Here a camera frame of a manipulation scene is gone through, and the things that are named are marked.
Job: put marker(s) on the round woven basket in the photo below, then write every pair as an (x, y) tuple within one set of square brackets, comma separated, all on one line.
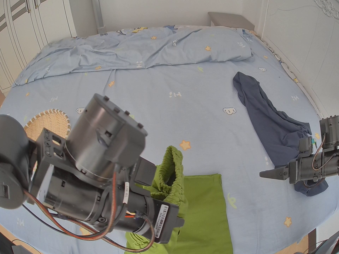
[(47, 120)]

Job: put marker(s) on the green shorts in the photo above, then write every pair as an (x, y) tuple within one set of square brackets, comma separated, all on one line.
[(206, 208)]

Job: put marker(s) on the pale blue quilt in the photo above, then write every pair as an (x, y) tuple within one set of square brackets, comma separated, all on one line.
[(132, 51)]

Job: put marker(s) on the bed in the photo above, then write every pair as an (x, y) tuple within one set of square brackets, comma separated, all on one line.
[(185, 102)]

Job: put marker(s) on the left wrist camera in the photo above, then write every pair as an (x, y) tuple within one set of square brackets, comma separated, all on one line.
[(144, 172)]

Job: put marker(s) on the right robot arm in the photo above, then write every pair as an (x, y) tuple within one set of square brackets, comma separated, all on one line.
[(329, 131)]

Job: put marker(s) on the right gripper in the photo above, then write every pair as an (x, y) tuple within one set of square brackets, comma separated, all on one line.
[(304, 169)]

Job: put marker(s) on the white wardrobe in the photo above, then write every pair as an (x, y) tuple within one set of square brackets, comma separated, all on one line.
[(26, 22)]

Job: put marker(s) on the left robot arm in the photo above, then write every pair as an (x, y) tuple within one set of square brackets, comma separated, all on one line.
[(100, 131)]

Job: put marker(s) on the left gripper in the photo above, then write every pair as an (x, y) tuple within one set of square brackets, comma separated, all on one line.
[(164, 221)]

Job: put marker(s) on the grey bedside table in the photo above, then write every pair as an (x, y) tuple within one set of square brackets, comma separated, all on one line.
[(230, 20)]

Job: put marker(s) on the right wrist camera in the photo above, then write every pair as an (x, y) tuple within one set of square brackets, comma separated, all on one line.
[(305, 145)]

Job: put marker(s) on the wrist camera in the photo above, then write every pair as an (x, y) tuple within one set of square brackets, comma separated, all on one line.
[(144, 172), (305, 145)]

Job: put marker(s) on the dark blue garment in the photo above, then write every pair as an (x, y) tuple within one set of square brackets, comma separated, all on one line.
[(267, 120)]

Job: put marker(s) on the grey vertical wall duct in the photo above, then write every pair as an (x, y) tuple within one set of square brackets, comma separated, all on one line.
[(98, 17)]

